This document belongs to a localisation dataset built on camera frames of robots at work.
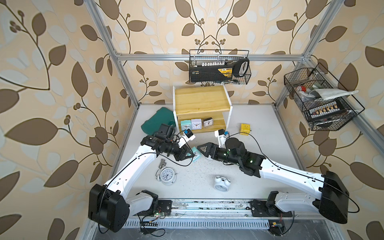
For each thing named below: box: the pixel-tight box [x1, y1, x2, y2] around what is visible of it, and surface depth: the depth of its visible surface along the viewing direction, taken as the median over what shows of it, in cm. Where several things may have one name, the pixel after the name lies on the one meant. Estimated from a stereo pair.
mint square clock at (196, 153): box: [191, 146, 201, 163], surface depth 77 cm
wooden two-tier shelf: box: [172, 82, 233, 134], surface depth 81 cm
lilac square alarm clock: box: [191, 118, 202, 130], surface depth 86 cm
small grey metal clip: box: [158, 158, 167, 169], surface depth 92 cm
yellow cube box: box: [239, 123, 251, 136], surface depth 101 cm
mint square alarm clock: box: [180, 120, 192, 131], surface depth 85 cm
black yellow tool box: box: [189, 58, 250, 83], surface depth 86 cm
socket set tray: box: [308, 100, 346, 119], surface depth 69 cm
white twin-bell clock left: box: [155, 167, 177, 185], surface depth 84 cm
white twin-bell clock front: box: [214, 176, 231, 192], surface depth 77 cm
